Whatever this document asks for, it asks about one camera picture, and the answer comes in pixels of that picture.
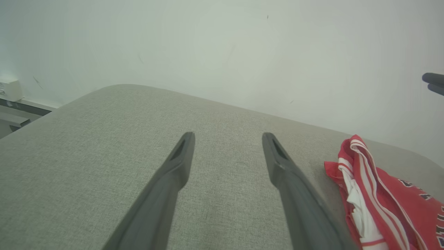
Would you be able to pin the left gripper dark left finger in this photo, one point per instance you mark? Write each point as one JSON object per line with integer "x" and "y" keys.
{"x": 163, "y": 201}

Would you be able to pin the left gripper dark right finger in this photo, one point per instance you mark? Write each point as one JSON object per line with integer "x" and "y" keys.
{"x": 301, "y": 205}

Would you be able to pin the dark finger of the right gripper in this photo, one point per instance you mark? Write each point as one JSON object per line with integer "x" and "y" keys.
{"x": 435, "y": 78}
{"x": 437, "y": 89}

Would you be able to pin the red white basketball jersey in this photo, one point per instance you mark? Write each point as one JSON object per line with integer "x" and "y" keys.
{"x": 392, "y": 201}

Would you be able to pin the white black wall baseboard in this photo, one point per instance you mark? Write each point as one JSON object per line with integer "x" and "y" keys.
{"x": 27, "y": 107}

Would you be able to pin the white wall socket box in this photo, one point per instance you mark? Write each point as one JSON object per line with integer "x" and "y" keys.
{"x": 10, "y": 89}

